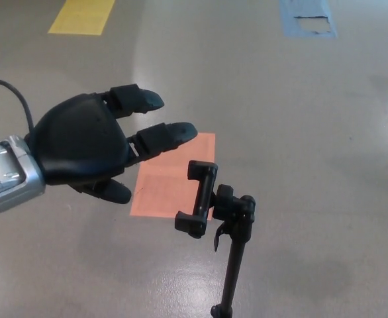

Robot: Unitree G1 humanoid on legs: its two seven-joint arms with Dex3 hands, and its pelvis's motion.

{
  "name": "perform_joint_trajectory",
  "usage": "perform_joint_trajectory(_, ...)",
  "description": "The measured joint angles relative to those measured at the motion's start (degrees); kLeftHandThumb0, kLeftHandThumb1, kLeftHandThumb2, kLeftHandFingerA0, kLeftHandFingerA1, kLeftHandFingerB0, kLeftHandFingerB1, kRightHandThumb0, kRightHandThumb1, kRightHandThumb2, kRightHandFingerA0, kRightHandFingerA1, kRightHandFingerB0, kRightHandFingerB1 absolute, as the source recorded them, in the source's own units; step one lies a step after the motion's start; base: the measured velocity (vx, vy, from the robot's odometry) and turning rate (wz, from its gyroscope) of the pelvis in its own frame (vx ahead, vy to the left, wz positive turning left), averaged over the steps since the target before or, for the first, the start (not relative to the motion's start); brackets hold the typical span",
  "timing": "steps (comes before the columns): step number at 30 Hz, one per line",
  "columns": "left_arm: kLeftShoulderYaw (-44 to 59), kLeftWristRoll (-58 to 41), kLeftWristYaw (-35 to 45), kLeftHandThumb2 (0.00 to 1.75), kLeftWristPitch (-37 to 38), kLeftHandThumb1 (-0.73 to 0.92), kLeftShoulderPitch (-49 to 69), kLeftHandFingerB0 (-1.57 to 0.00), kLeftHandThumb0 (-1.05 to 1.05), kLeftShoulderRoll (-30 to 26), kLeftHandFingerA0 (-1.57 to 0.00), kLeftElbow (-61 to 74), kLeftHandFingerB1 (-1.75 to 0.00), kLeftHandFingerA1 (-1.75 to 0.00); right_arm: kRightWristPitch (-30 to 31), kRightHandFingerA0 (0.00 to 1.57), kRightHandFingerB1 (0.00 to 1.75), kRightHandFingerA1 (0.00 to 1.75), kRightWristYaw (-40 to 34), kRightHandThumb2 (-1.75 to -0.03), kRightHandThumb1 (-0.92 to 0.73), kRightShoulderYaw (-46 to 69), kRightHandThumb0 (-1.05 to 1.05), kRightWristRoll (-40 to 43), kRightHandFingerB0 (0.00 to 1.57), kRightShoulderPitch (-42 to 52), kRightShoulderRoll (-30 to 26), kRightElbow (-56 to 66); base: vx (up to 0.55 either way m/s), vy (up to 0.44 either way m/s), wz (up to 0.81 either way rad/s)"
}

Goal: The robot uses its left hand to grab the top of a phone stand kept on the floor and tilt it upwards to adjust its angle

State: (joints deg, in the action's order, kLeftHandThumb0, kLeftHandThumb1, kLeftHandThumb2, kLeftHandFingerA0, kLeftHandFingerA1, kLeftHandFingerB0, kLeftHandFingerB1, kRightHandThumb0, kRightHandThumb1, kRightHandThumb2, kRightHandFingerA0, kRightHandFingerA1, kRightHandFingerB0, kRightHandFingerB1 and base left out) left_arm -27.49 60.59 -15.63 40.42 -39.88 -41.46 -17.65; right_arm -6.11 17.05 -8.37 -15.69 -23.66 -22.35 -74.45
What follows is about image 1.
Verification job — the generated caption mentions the orange tape floor patch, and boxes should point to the orange tape floor patch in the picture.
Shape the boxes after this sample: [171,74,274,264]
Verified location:
[128,132,216,222]

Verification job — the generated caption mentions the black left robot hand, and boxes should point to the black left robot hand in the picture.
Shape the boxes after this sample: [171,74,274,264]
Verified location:
[24,83,199,205]

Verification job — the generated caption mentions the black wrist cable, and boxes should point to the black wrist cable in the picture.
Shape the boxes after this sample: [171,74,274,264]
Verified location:
[0,78,36,134]

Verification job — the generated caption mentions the yellow tape floor patch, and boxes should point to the yellow tape floor patch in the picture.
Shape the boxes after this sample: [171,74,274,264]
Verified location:
[47,0,117,36]

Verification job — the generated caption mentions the black phone stand with clamp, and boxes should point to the black phone stand with clamp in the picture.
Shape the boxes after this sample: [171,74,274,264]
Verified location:
[174,160,257,318]

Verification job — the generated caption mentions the blue torn tape floor patch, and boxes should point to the blue torn tape floor patch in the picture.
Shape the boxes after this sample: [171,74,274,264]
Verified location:
[278,0,338,39]

